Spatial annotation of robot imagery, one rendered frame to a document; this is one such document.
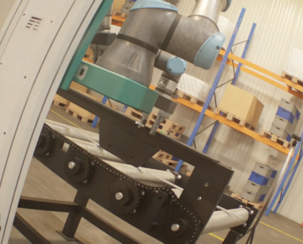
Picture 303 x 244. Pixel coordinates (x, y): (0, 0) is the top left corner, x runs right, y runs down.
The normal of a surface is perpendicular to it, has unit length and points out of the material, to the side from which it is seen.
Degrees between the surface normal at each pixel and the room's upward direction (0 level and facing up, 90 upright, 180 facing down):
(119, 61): 72
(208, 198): 90
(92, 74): 90
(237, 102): 90
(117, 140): 90
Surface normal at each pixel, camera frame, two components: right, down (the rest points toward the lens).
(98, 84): -0.49, -0.18
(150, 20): 0.00, 0.05
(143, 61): 0.61, -0.02
